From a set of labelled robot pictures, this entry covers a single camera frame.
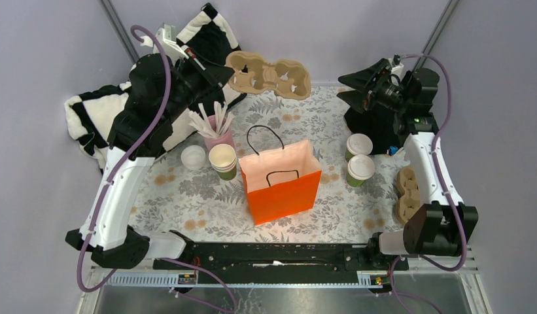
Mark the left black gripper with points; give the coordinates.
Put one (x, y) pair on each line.
(214, 76)

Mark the white plastic cup lid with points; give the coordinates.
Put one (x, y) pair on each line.
(360, 144)

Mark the pink straw holder cup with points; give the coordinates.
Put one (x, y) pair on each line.
(215, 129)

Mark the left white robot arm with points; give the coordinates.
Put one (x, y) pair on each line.
(106, 234)

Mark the brown cardboard cup carrier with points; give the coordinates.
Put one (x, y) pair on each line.
(409, 200)

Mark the stack of green cups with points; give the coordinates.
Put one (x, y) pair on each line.
(223, 160)

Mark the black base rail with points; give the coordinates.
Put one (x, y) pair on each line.
(287, 263)

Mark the orange paper bag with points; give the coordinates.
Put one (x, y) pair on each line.
(281, 181)

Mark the black cloth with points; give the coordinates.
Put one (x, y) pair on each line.
(377, 124)

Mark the single brown cup carrier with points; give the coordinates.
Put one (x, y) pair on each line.
(286, 78)

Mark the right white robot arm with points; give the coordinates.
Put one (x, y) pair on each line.
(444, 223)

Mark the black white checkered pillow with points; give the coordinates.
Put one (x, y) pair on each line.
(90, 115)

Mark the floral tablecloth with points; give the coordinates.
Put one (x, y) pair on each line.
(203, 207)

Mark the stack of white lids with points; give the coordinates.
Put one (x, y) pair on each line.
(193, 157)

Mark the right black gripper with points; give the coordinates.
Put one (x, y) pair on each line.
(361, 80)

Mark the green paper cup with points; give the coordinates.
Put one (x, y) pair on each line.
(358, 147)
(353, 182)

